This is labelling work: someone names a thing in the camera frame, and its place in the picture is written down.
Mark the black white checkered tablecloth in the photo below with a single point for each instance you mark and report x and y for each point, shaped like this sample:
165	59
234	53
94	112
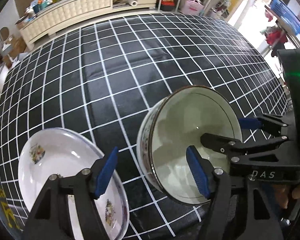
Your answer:
101	80

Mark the pink tote bag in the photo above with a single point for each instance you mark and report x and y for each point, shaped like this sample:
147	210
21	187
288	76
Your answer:
193	7

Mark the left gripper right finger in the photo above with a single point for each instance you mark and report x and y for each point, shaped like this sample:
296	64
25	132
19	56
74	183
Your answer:
215	184

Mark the floral rimmed white plate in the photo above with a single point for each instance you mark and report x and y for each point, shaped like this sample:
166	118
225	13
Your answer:
65	153

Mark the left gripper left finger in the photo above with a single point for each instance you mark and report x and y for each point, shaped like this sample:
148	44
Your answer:
50	215

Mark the person's right hand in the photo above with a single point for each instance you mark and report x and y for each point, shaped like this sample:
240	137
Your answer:
283	192

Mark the cream tufted TV cabinet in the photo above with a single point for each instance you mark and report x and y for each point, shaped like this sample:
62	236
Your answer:
68	12

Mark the clothes drying rack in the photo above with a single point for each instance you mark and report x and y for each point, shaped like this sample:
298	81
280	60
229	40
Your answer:
279	33

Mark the large white patterned bowl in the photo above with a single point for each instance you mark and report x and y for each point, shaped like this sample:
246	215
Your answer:
173	124

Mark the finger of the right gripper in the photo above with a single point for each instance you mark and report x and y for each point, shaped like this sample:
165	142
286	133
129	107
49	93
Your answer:
219	143
249	123

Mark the paper roll in cabinet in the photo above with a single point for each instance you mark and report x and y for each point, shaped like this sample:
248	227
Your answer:
132	3

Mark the blue plastic basket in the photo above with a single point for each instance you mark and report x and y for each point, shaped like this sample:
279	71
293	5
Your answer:
279	8

